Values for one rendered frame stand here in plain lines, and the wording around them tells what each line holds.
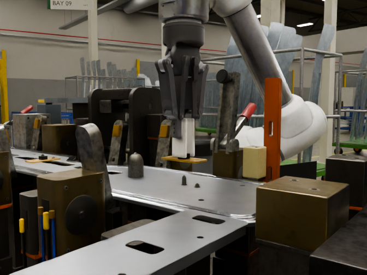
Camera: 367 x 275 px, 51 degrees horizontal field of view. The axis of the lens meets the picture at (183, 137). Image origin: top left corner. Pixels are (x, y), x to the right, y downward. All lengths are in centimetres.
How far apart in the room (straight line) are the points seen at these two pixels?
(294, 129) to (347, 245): 107
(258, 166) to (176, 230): 32
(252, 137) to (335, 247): 110
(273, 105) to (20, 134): 90
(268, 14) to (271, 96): 810
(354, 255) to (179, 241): 18
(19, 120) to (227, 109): 79
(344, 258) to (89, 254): 24
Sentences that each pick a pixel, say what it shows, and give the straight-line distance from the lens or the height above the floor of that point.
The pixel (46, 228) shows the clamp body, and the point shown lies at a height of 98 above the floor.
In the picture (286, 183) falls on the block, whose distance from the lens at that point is 46.
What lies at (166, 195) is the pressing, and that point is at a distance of 64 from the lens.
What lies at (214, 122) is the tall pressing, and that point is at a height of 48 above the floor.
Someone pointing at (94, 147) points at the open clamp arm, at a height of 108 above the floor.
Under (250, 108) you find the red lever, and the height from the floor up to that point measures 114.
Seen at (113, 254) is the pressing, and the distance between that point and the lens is 41.
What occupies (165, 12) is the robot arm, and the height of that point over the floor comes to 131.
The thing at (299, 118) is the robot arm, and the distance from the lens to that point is 141.
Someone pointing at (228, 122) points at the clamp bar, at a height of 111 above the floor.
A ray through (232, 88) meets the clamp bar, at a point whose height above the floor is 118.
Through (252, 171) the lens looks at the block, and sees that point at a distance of 76.
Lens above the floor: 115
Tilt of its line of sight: 5 degrees down
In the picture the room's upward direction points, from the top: straight up
